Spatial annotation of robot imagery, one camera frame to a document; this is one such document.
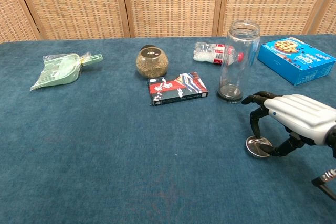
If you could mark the crushed red-label plastic bottle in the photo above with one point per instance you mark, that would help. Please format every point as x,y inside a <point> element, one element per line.
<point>210,53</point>

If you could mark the blue cookie box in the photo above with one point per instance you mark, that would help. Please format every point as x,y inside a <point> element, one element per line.
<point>294,58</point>

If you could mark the green dustpan in plastic bag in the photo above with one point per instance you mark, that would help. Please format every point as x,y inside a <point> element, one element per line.
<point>60,73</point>

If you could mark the woven rattan folding screen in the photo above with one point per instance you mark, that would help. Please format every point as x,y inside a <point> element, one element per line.
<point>170,3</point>

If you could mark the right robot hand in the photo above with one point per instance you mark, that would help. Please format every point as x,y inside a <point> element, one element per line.
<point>296,111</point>

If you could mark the dark red printed card box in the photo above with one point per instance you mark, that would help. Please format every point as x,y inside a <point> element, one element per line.
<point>176,87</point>

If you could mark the tall clear glass bottle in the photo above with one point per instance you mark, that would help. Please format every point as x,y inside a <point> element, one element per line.
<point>237,51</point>

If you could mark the round metal strainer lid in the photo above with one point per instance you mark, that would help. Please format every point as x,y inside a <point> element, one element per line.
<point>251,145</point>

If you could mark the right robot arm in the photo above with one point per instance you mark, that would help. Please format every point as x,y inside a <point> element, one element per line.
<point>332,140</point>

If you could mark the round glass jar of tea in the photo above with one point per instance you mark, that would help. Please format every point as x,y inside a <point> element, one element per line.
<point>151,64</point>

